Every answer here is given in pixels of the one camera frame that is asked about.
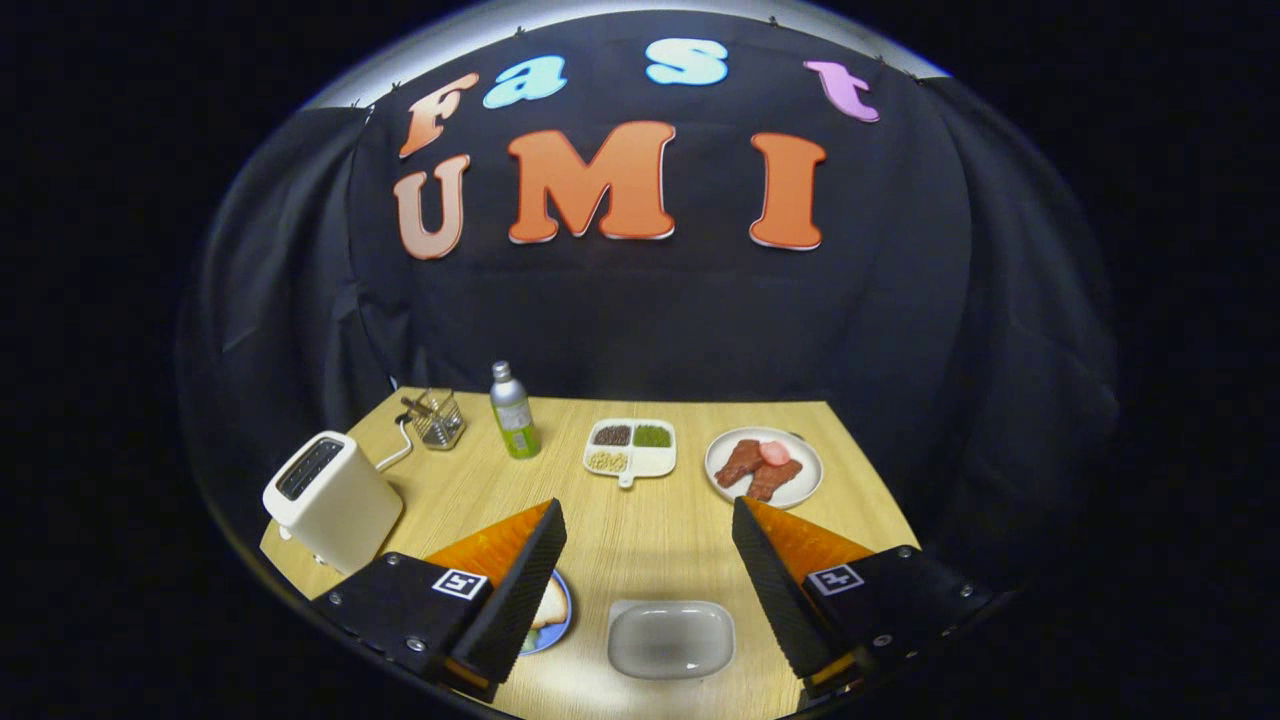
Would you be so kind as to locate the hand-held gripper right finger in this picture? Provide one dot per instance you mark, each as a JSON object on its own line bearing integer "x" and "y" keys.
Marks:
{"x": 780, "y": 600}

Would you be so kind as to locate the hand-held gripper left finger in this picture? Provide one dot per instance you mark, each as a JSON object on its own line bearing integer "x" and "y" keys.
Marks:
{"x": 520, "y": 600}

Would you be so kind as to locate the toasted bread slice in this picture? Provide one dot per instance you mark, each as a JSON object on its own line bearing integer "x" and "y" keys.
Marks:
{"x": 550, "y": 605}

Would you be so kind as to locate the green lettuce leaf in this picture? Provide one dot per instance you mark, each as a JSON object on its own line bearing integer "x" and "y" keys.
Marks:
{"x": 528, "y": 640}

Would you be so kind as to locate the blue round plate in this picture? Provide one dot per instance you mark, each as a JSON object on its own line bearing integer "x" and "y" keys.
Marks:
{"x": 555, "y": 638}

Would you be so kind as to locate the white rectangular dish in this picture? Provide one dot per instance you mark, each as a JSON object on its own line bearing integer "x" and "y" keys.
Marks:
{"x": 670, "y": 640}

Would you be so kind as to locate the brown meat piece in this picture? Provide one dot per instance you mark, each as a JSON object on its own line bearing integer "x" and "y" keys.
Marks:
{"x": 772, "y": 482}
{"x": 738, "y": 463}

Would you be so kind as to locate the round white plate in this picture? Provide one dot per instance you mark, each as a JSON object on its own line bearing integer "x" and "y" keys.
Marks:
{"x": 810, "y": 465}

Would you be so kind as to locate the pink sausage slice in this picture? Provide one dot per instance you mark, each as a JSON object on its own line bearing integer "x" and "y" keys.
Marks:
{"x": 774, "y": 454}

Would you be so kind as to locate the pile of yellow soybeans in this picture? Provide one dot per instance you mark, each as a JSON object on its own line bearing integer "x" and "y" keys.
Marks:
{"x": 608, "y": 461}

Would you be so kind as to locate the metal bottle with green label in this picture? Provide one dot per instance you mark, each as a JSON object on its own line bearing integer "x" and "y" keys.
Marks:
{"x": 515, "y": 420}

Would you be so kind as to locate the white divided dish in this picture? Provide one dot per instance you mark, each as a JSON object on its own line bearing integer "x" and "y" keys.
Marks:
{"x": 655, "y": 462}

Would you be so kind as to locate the pile of dark red beans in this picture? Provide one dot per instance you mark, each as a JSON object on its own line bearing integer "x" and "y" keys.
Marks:
{"x": 612, "y": 435}

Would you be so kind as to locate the white toaster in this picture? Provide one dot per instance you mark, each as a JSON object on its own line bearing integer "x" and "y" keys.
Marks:
{"x": 340, "y": 510}

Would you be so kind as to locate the pile of green beans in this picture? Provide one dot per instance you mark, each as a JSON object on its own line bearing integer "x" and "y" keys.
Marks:
{"x": 652, "y": 436}

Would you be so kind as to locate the black backdrop cloth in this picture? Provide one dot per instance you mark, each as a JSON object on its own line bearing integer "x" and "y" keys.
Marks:
{"x": 650, "y": 320}

